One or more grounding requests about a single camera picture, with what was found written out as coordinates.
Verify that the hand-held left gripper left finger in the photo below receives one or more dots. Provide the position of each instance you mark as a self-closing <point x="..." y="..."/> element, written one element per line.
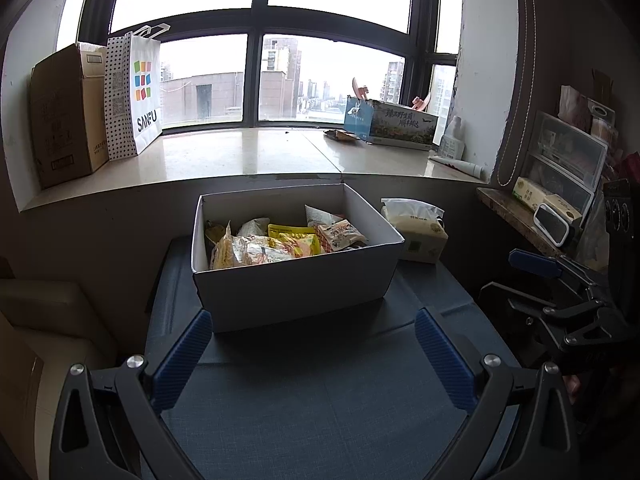
<point x="180" y="355"/>

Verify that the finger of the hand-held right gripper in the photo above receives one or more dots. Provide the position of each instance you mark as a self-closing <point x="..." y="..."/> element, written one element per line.
<point x="535" y="262"/>
<point x="580" y="320"/>

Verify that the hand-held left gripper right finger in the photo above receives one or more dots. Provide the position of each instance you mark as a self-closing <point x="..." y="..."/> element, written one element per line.
<point x="445" y="360"/>

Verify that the yellow crinkled snack packet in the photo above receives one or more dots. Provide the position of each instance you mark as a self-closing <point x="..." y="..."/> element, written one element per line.
<point x="220" y="250"/>

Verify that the white cardboard box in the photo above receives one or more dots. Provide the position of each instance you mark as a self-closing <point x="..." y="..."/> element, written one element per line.
<point x="290" y="290"/>

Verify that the large transparent snack packet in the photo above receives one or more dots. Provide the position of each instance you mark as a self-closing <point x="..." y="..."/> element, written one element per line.
<point x="260" y="252"/>

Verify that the clear white snack packet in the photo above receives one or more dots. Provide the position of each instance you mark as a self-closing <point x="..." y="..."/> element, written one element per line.
<point x="252" y="227"/>

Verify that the orange white snack packet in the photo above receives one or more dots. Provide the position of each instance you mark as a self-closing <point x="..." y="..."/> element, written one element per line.
<point x="342" y="235"/>

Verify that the yellow snack packet red print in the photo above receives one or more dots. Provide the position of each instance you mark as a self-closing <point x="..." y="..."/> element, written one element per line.
<point x="297" y="240"/>

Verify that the white triangular snack packet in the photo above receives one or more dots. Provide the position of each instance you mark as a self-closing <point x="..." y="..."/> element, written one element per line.
<point x="320" y="215"/>

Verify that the white framed black mirror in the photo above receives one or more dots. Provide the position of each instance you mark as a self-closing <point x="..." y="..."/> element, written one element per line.
<point x="552" y="227"/>

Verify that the wooden side shelf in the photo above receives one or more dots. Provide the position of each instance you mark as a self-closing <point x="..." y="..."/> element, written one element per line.
<point x="505" y="215"/>

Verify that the cream small box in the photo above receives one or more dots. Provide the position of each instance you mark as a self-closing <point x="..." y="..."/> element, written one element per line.
<point x="565" y="207"/>

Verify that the white green tissue pack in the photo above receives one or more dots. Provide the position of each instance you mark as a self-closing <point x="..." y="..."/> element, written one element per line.
<point x="530" y="192"/>

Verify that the clear plastic drawer unit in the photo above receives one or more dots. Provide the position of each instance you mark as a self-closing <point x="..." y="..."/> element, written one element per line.
<point x="565" y="155"/>

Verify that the beige tissue pack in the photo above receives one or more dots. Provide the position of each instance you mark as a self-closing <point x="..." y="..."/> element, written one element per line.
<point x="420" y="240"/>

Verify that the white tube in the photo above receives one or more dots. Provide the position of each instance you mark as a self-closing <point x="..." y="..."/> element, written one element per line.
<point x="457" y="166"/>

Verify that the pink plastic bag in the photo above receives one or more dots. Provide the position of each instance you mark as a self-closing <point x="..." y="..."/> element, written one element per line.
<point x="575" y="110"/>

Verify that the beige furniture piece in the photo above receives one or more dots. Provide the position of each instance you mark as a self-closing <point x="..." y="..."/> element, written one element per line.
<point x="45" y="320"/>

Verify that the grey fabric table cover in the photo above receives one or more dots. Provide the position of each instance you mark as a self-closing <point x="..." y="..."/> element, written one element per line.
<point x="310" y="410"/>

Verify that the white plastic bottle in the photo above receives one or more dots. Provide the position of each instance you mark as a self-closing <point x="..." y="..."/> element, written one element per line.
<point x="452" y="140"/>

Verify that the brown cardboard piece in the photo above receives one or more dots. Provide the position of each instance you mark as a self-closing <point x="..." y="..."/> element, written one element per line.
<point x="602" y="85"/>

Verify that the blue printed carton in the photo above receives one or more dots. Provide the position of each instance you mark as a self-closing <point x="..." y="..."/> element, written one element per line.
<point x="400" y="125"/>

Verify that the pink plastic piece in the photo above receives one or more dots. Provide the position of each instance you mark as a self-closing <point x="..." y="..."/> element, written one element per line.
<point x="422" y="102"/>
<point x="360" y="90"/>

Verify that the marble windowsill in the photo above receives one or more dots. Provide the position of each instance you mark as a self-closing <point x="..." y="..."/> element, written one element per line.
<point x="225" y="155"/>

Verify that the brown crumpled wrapper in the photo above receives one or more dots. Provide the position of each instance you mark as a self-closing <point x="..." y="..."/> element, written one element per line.
<point x="342" y="136"/>

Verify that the white paper shopping bag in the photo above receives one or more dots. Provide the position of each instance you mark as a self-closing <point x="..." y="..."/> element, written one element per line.
<point x="145" y="110"/>

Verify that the brown cardboard box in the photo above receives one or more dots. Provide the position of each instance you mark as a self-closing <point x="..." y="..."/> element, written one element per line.
<point x="60" y="120"/>

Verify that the dark window frame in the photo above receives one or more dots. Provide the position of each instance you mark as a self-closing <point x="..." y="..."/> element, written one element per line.
<point x="253" y="85"/>

